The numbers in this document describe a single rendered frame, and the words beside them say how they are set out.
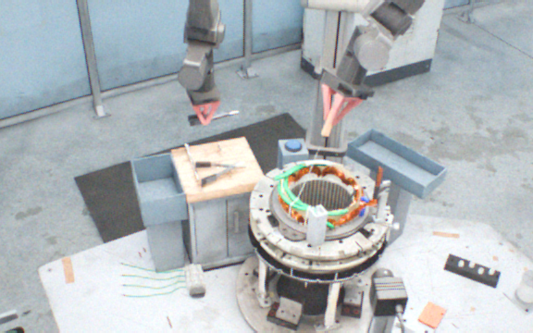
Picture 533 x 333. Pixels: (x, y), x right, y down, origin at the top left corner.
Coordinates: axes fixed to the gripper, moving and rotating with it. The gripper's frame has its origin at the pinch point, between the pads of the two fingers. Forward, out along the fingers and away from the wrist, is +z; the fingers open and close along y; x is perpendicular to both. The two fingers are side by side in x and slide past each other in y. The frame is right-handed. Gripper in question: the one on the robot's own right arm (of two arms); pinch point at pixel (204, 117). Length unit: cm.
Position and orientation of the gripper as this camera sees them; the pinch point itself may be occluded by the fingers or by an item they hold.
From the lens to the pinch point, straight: 148.3
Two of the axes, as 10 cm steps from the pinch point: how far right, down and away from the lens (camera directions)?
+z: -0.2, 7.6, 6.5
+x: 9.4, -2.0, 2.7
